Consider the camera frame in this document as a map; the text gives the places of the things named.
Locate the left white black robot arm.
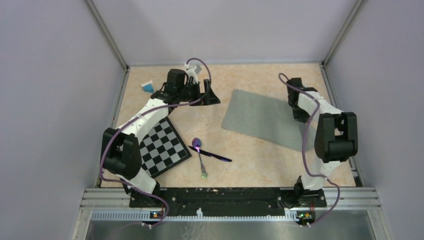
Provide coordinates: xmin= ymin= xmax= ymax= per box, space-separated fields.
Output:
xmin=100 ymin=65 xmax=220 ymax=207

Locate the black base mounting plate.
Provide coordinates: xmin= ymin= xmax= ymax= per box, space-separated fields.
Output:
xmin=125 ymin=186 xmax=327 ymax=217

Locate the iridescent purple knife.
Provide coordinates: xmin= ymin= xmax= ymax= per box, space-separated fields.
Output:
xmin=188 ymin=145 xmax=233 ymax=163

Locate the right aluminium corner post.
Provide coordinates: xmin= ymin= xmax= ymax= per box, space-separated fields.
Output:
xmin=321 ymin=0 xmax=367 ymax=68

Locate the black grey checkerboard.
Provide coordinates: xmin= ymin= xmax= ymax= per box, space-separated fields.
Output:
xmin=139 ymin=117 xmax=192 ymax=178

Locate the blue white wedge block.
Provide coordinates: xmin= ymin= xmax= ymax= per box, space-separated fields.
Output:
xmin=140 ymin=80 xmax=155 ymax=94

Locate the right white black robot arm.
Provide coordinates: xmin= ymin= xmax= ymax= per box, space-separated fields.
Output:
xmin=284 ymin=77 xmax=359 ymax=206

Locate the iridescent purple spoon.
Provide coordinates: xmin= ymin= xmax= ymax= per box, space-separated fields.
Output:
xmin=192 ymin=137 xmax=208 ymax=179

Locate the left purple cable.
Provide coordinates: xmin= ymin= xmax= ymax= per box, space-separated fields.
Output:
xmin=98 ymin=57 xmax=213 ymax=233

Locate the aluminium corner post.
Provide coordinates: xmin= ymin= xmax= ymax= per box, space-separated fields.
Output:
xmin=321 ymin=0 xmax=367 ymax=68
xmin=83 ymin=0 xmax=129 ymax=71

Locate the grey cloth napkin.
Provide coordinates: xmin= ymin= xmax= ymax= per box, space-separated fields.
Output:
xmin=221 ymin=89 xmax=305 ymax=152

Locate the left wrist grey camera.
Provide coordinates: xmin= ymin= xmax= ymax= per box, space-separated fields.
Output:
xmin=184 ymin=64 xmax=202 ymax=78

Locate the aluminium front frame rail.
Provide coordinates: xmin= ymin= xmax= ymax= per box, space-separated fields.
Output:
xmin=80 ymin=187 xmax=381 ymax=222

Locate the left aluminium corner post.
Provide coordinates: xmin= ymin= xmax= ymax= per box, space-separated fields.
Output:
xmin=83 ymin=0 xmax=129 ymax=71

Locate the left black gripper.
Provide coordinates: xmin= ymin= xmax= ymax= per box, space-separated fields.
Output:
xmin=177 ymin=78 xmax=220 ymax=106

